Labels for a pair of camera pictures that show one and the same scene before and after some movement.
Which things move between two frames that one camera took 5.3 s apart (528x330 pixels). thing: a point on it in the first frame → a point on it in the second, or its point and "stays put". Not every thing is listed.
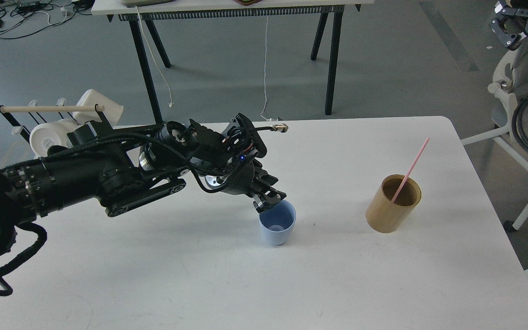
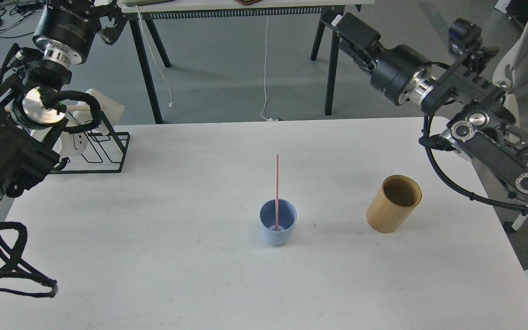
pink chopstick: (403, 183) → (277, 191)
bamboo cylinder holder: (384, 216) stays put
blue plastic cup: (277, 223) stays put
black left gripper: (246, 178) → (70, 25)
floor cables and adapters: (11, 19) stays put
